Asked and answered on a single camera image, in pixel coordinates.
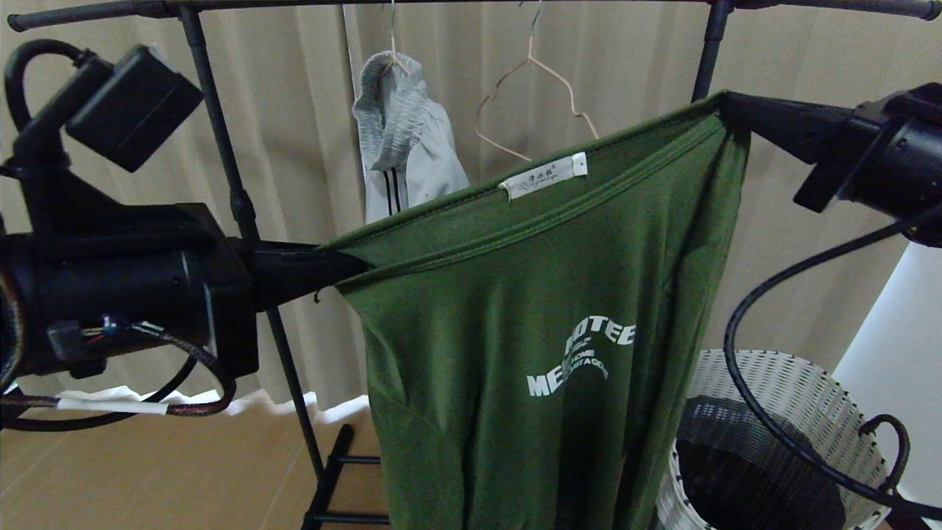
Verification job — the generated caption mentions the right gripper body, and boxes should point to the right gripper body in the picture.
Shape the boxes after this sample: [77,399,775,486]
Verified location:
[793,82,942,222]

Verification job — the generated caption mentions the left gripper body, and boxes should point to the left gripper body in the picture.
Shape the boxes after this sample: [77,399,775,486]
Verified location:
[4,202,260,380]

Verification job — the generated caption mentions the pale grey shorts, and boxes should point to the pale grey shorts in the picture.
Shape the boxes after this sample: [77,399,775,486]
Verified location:
[352,50,472,225]

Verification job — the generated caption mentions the pink clothes hanger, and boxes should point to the pink clothes hanger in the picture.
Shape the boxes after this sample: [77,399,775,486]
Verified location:
[475,0,601,163]
[379,0,414,78]

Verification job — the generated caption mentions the green garment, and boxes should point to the green garment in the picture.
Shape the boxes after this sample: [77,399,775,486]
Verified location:
[316,92,751,530]

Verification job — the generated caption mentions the black clothes rack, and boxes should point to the black clothes rack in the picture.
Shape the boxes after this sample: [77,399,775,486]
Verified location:
[7,0,942,530]

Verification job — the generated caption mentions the white laundry basket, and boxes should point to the white laundry basket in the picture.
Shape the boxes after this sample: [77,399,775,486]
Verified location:
[655,350,913,530]

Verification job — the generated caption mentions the beige curtain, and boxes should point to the beige curtain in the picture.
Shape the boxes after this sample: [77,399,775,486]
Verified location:
[0,0,942,414]

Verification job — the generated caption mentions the black cable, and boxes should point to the black cable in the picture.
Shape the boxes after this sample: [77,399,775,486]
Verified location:
[723,206,942,520]
[0,353,201,432]

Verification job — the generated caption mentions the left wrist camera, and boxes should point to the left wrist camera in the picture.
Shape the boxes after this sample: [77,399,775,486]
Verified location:
[4,38,205,244]

